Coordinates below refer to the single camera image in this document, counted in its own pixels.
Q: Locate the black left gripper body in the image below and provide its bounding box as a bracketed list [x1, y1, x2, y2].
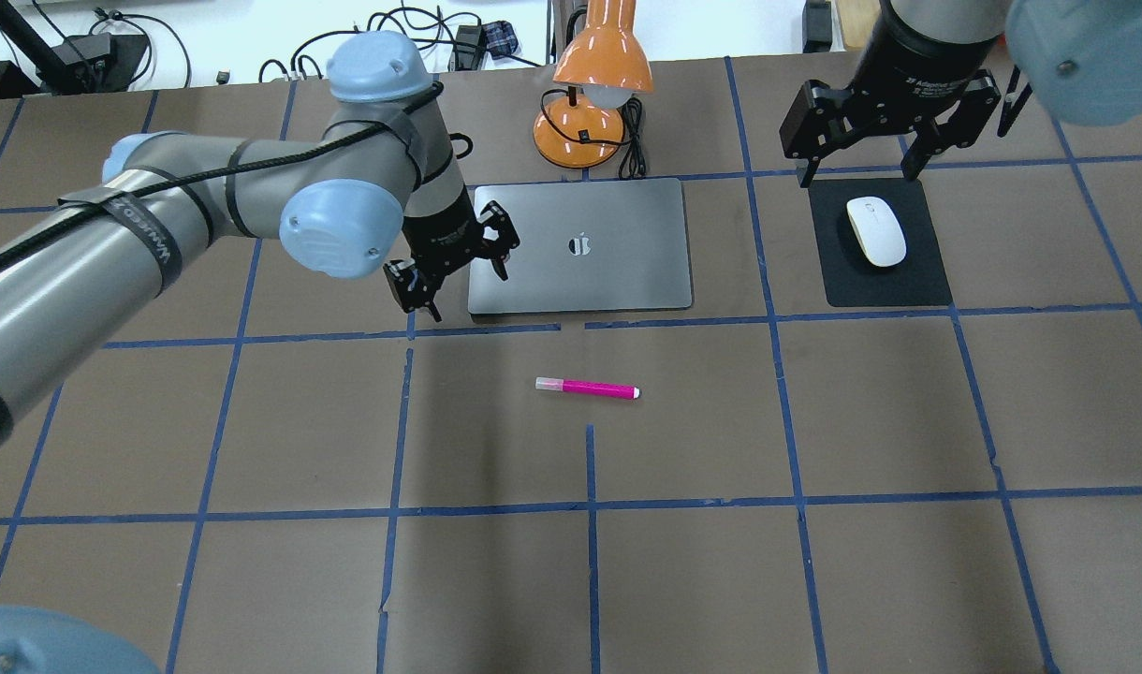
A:
[403, 183, 486, 282]

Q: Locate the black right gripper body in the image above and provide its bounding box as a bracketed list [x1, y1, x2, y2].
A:
[846, 27, 988, 141]

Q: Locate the white computer mouse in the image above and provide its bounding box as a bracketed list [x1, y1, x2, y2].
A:
[845, 196, 906, 268]

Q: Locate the pink pen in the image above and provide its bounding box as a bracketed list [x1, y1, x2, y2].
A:
[534, 378, 642, 400]

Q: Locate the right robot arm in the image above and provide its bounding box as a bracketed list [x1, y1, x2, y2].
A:
[780, 1, 1142, 187]

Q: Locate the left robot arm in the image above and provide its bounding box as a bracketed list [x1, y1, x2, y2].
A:
[0, 31, 520, 447]

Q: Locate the silver laptop notebook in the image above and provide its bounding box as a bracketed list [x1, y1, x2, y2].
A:
[467, 178, 694, 316]

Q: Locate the black mousepad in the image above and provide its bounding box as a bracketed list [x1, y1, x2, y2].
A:
[809, 178, 952, 308]

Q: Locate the black power adapter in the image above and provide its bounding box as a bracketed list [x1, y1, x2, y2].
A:
[799, 0, 833, 54]

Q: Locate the orange desk lamp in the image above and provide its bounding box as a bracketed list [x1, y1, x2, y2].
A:
[533, 1, 653, 180]

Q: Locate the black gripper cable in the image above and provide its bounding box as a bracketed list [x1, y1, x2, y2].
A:
[0, 80, 474, 286]

